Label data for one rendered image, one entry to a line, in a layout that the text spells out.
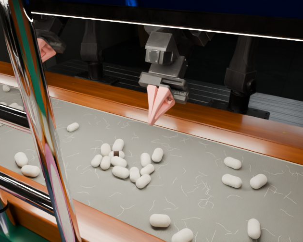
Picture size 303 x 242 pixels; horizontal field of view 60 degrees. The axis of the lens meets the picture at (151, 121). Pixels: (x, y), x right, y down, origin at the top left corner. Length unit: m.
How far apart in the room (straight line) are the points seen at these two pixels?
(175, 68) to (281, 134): 0.29
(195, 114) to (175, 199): 0.27
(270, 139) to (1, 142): 0.61
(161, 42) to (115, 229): 0.33
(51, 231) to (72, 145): 0.23
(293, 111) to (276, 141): 0.39
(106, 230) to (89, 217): 0.04
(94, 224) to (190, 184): 0.19
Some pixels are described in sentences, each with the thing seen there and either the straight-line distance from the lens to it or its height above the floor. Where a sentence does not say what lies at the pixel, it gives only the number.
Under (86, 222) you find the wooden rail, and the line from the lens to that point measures 0.43.
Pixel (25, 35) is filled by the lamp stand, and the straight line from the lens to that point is 0.23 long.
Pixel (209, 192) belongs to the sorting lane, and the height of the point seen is 0.74.
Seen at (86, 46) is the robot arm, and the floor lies 0.82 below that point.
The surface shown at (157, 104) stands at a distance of 0.53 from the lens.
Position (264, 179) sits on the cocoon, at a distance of 0.54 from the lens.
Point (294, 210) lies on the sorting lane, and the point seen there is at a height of 0.74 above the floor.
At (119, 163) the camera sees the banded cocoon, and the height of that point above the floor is 0.76.
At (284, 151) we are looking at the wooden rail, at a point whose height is 0.75.
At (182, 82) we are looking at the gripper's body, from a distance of 0.53.
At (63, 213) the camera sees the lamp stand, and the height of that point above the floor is 0.85.
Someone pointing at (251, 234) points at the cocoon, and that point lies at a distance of 0.45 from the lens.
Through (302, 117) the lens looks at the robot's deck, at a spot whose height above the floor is 0.67.
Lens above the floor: 1.10
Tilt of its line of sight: 31 degrees down
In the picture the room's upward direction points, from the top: straight up
